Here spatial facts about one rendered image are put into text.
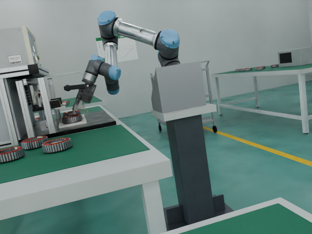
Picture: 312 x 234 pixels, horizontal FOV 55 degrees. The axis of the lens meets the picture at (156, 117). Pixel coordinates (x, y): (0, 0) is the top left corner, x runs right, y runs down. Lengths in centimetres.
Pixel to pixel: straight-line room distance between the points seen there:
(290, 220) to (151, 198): 49
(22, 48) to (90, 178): 103
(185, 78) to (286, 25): 754
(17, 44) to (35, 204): 104
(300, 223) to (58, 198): 57
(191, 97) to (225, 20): 649
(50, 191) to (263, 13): 828
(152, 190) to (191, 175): 99
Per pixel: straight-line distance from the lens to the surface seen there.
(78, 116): 173
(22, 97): 158
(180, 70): 175
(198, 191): 193
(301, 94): 378
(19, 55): 170
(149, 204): 92
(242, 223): 51
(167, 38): 179
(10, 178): 102
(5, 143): 160
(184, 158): 183
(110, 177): 83
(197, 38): 779
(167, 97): 173
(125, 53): 722
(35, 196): 84
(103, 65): 171
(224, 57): 807
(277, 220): 52
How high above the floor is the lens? 100
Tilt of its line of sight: 9 degrees down
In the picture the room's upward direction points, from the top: 9 degrees counter-clockwise
